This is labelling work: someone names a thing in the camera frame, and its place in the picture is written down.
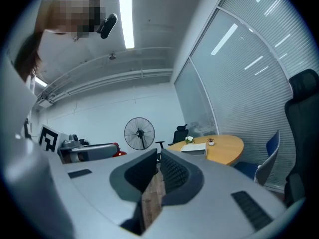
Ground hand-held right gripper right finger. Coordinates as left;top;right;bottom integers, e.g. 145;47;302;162
143;148;288;239

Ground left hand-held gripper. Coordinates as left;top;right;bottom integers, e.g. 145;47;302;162
38;124;121;164

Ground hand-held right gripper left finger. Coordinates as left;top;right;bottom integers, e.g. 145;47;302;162
62;148;159;236

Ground white drawer box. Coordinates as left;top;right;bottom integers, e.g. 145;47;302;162
179;142;208;157

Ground black standing fan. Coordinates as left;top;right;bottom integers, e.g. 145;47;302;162
124;117;156;151

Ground white ceiling pipes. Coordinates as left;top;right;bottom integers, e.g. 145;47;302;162
37;68;174;104

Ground black office chair with headrest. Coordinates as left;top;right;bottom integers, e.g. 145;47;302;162
155;123;189;163

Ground blue and white chair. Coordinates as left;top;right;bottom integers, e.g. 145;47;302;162
233;130;281;186

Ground small ceiling light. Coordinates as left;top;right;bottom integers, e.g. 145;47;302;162
34;76;48;88

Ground person's white printed shirt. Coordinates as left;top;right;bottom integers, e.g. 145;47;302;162
0;53;38;139

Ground large black mesh office chair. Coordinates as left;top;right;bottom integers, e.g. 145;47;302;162
284;68;319;208

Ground long ceiling light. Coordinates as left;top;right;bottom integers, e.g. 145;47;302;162
118;0;135;50

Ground person's head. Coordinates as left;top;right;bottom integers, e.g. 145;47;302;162
34;0;105;42

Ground black head-worn camera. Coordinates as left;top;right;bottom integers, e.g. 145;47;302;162
96;13;118;39

